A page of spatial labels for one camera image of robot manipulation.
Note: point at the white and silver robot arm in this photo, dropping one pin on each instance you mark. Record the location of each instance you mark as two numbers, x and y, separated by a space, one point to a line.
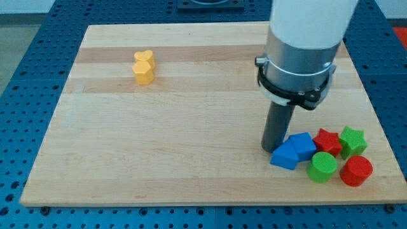
303 38

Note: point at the yellow heart block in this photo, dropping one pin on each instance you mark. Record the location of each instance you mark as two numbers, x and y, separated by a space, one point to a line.
145 56

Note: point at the light wooden board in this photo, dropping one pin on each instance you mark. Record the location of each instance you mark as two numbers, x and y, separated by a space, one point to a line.
193 135

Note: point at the yellow hexagon block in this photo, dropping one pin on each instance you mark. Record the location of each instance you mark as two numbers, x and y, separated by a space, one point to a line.
143 72

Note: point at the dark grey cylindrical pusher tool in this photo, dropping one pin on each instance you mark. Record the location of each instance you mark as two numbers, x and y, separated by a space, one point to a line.
277 123

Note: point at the blue triangle block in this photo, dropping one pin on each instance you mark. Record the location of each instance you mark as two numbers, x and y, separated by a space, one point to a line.
285 156

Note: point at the blue cube block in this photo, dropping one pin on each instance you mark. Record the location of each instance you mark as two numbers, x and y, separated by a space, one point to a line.
304 145

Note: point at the red star block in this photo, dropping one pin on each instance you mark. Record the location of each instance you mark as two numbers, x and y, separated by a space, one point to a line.
327 142

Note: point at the green cylinder block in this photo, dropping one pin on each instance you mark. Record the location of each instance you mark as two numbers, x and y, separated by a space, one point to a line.
322 166

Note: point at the green star block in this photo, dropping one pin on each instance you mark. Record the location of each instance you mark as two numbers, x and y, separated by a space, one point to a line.
352 141

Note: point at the red cylinder block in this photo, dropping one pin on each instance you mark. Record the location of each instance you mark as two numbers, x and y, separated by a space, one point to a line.
356 171

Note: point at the black flange bracket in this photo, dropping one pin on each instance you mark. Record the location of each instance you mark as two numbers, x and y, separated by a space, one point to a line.
307 100

